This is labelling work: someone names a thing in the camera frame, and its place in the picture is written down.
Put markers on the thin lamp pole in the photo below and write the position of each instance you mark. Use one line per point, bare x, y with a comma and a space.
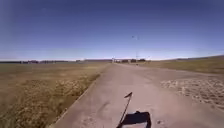
136, 50

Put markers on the pale concrete path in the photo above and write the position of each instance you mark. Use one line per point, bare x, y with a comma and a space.
110, 90

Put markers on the dry brown grass field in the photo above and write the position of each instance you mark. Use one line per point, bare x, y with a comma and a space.
36, 90

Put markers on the yellow-green grass bank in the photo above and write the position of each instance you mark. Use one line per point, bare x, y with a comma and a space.
196, 64

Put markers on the cobbled stone strip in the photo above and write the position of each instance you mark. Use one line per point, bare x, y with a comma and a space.
200, 90

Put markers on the distant tree line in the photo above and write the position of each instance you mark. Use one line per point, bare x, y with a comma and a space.
33, 61

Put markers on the long low building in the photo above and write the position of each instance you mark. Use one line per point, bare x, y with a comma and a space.
96, 61

